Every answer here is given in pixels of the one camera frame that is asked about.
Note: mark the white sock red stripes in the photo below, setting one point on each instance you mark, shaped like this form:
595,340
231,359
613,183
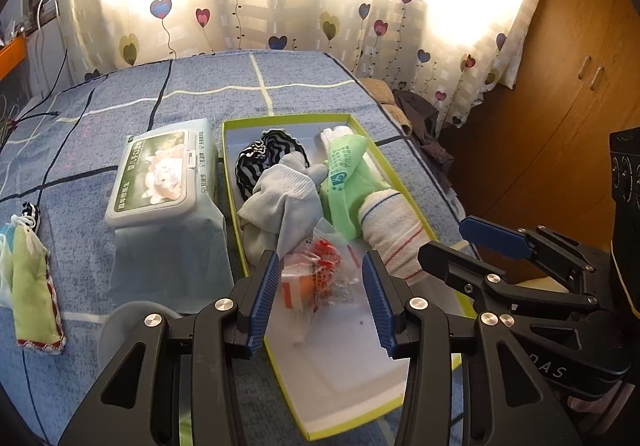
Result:
395,231

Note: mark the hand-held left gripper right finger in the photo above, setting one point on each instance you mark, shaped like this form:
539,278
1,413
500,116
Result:
377,301

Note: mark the green plastic bag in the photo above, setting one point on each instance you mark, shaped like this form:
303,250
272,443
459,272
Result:
345,181

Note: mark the dark dotted cloth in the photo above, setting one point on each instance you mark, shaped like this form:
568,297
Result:
425,126

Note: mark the clear plastic packet red contents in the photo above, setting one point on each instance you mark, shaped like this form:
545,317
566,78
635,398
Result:
310,281

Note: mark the clear round lidded container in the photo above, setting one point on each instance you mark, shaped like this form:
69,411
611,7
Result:
130,326

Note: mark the grey sock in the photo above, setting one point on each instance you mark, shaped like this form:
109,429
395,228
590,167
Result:
285,206

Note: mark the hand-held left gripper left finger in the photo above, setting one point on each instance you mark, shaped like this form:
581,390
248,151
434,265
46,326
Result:
265,296

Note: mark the green shallow cardboard box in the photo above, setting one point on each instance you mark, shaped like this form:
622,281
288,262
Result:
350,376

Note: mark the thin striped black white cloth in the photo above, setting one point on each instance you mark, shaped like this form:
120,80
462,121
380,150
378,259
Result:
265,151

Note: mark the orange tray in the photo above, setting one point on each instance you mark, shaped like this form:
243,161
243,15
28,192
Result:
12,56

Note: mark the wide striped black white sock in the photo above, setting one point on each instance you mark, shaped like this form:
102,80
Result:
31,216

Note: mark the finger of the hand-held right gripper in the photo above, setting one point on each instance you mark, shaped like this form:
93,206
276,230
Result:
450,261
492,233

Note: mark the blue checked bed sheet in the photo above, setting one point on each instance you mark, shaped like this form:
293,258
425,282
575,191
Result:
300,71

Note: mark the brown towel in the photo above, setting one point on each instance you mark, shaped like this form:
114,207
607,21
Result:
380,91

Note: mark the wet wipes pack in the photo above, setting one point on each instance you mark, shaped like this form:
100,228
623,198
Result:
165,176

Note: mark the green towel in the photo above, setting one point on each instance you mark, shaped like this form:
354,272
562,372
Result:
35,291

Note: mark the light blue baby mitten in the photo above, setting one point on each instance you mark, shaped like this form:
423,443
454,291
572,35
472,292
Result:
6,266

